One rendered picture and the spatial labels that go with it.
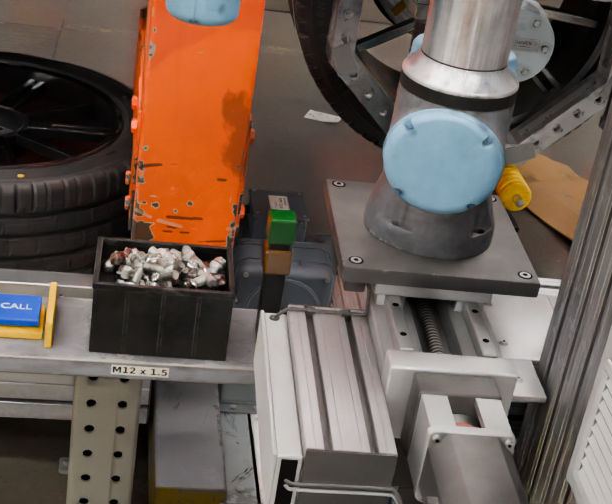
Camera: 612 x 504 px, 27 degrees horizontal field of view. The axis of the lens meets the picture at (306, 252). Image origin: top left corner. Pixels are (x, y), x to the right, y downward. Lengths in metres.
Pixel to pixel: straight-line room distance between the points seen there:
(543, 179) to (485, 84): 2.58
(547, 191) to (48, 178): 1.88
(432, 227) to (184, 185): 0.62
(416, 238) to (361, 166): 2.25
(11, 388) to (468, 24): 1.26
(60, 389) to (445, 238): 0.99
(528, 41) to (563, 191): 1.68
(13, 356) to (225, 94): 0.48
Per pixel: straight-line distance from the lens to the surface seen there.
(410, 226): 1.39
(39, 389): 2.21
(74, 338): 1.85
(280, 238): 1.79
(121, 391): 1.88
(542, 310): 1.54
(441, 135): 1.20
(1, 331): 1.84
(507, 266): 1.42
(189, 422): 2.24
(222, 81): 1.85
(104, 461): 1.96
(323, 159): 3.64
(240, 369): 1.82
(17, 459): 2.35
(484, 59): 1.20
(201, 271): 1.81
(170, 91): 1.85
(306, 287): 2.20
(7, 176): 2.18
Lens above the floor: 1.46
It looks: 28 degrees down
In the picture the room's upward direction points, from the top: 9 degrees clockwise
